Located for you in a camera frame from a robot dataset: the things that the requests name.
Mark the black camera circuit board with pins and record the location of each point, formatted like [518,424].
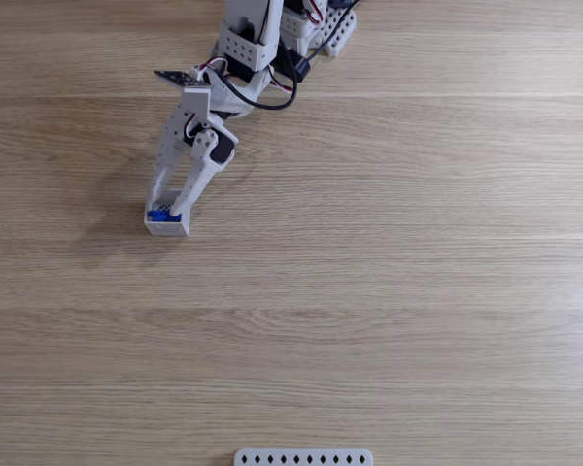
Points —
[180,79]

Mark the white perforated plate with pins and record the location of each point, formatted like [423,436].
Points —
[303,458]

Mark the blue rectangular peg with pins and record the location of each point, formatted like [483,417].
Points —
[159,216]

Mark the small white lattice crate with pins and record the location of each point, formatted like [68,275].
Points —
[167,228]

